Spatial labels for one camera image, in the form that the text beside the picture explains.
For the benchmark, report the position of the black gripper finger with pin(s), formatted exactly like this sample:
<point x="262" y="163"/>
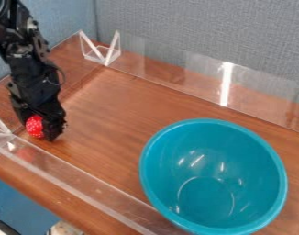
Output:
<point x="23" y="111"/>
<point x="54" y="125"/>

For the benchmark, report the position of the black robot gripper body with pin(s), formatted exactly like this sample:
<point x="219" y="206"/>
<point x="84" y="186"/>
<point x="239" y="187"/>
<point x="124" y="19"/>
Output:
<point x="35" y="86"/>

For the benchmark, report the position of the red toy strawberry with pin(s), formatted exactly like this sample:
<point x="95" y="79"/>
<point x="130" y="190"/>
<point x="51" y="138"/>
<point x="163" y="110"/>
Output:
<point x="33" y="126"/>

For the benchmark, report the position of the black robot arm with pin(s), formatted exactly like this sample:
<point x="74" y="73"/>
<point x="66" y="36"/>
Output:
<point x="21" y="42"/>

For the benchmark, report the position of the blue plastic bowl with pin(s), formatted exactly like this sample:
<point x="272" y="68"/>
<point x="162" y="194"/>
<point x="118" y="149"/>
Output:
<point x="212" y="177"/>

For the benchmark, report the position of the clear acrylic front barrier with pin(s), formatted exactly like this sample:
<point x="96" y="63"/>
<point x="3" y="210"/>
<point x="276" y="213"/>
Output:
<point x="96" y="193"/>

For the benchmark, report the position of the clear acrylic barrier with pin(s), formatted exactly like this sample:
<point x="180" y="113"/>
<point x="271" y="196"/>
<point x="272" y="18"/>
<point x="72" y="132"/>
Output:
<point x="255" y="93"/>
<point x="96" y="193"/>

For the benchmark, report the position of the clear acrylic back barrier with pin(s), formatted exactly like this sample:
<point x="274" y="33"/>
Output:
<point x="255" y="93"/>

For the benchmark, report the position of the clear acrylic left bracket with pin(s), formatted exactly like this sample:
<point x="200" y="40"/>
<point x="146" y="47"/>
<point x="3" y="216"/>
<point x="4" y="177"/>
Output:
<point x="0" y="131"/>

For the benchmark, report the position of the clear acrylic corner bracket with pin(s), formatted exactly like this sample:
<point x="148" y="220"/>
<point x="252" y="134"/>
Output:
<point x="98" y="53"/>

